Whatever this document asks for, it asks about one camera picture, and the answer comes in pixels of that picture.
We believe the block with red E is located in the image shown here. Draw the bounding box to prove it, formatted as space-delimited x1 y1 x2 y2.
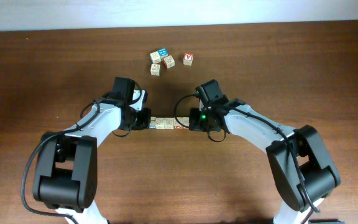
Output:
163 55 175 69

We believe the small blue block edge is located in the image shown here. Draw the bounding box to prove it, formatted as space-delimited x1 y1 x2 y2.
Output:
150 63 161 76

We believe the block with blue letter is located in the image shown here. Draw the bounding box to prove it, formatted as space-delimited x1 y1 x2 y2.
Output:
157 48 168 58

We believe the block with donkey picture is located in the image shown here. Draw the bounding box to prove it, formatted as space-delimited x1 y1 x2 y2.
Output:
150 51 161 63

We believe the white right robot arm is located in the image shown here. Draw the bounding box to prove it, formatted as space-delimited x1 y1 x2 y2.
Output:
190 100 341 223

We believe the block with red V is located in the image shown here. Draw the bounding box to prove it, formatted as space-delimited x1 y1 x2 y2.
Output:
183 53 194 66

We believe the block with bird picture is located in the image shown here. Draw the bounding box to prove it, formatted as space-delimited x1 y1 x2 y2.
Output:
155 118 165 129

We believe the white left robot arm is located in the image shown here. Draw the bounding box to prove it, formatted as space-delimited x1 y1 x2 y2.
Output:
21 91 151 223

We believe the block with butterfly picture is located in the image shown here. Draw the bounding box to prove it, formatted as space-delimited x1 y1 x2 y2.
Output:
164 118 175 129

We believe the block with red letter side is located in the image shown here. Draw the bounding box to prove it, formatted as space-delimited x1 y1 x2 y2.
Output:
181 117 190 129

